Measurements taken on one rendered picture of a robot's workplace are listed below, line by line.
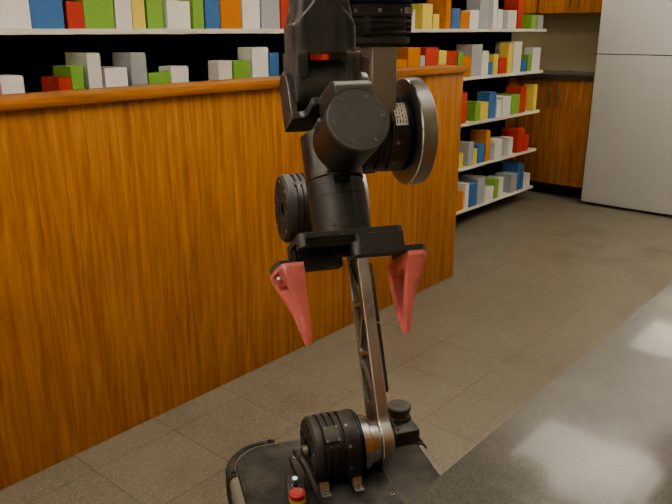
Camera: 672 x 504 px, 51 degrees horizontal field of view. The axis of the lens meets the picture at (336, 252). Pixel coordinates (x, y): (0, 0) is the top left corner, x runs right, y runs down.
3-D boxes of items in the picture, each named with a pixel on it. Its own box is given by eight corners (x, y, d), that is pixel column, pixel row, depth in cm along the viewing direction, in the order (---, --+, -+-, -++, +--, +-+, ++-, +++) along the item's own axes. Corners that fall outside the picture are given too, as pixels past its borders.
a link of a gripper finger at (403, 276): (440, 326, 65) (424, 228, 67) (367, 335, 63) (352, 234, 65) (414, 334, 71) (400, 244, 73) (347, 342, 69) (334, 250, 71)
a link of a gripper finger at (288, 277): (369, 335, 63) (354, 234, 65) (292, 344, 61) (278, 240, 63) (349, 342, 70) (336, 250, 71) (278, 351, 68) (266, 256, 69)
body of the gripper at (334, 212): (406, 243, 66) (394, 168, 68) (301, 252, 63) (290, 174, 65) (384, 257, 72) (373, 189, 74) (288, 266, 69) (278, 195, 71)
